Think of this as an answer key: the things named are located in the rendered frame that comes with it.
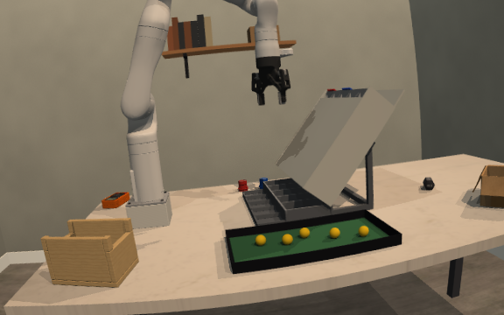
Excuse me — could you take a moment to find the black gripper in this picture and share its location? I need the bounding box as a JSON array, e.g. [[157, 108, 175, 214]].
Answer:
[[252, 56, 291, 106]]

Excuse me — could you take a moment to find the yellow ball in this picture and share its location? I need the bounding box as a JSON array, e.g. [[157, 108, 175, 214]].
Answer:
[[299, 227, 310, 238], [255, 234, 266, 246], [329, 227, 340, 238], [282, 234, 293, 245], [359, 226, 369, 236]]

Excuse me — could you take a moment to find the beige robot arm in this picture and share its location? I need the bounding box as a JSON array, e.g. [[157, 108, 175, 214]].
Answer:
[[121, 0, 293, 202]]

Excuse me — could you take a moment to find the blue plug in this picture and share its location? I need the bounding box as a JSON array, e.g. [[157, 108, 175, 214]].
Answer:
[[259, 178, 268, 189]]

